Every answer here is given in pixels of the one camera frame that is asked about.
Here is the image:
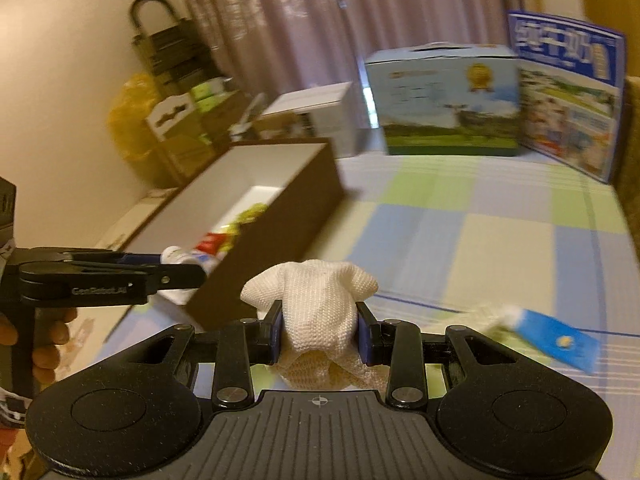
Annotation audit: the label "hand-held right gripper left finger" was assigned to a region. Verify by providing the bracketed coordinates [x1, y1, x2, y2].
[135, 300, 283, 408]

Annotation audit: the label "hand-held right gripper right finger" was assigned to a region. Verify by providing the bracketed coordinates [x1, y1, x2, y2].
[356, 302, 521, 408]

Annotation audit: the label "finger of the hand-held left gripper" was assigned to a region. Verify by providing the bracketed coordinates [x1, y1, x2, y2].
[75, 250, 166, 267]
[147, 265, 207, 294]

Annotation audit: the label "red packet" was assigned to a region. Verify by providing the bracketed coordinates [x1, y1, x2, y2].
[192, 232, 236, 262]

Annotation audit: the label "cream knitted glove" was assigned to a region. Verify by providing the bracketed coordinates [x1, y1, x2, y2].
[241, 258, 390, 392]

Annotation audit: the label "yellow snack packet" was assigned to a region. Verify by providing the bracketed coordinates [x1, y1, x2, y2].
[220, 202, 271, 241]

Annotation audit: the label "brown cardboard box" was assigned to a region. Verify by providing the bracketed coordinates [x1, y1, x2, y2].
[112, 141, 346, 322]

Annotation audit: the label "person's left hand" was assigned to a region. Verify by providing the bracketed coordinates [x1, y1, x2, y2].
[32, 307, 78, 386]

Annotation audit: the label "yellow plastic bag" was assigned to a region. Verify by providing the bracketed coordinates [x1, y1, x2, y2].
[109, 72, 161, 186]

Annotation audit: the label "brown cardboard organizer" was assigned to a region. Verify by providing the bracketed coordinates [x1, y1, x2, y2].
[146, 77, 251, 186]

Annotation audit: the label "checked bedsheet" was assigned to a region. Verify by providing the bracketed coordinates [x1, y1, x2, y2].
[105, 152, 640, 401]

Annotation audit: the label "white toothbrush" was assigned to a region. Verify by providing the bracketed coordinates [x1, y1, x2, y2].
[234, 92, 267, 139]

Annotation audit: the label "green tissue packs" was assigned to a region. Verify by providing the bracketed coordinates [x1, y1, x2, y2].
[192, 77, 237, 112]

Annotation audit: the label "blue toothpaste tube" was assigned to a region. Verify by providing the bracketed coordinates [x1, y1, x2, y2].
[497, 305, 601, 375]

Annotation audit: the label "white cardboard box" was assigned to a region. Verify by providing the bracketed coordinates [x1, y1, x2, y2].
[260, 81, 362, 157]

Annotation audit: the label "black folding cart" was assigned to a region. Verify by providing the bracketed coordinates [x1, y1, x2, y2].
[131, 0, 221, 92]

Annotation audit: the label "blue printed milk box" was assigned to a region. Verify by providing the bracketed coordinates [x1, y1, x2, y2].
[507, 10, 627, 183]

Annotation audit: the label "pink curtain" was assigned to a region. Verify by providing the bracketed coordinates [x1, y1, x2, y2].
[170, 0, 586, 126]

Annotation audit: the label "brown quilted cushion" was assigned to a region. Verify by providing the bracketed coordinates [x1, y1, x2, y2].
[617, 75, 640, 261]

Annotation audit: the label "milk gift box with handle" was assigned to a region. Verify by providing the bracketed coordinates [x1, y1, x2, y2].
[362, 41, 521, 157]

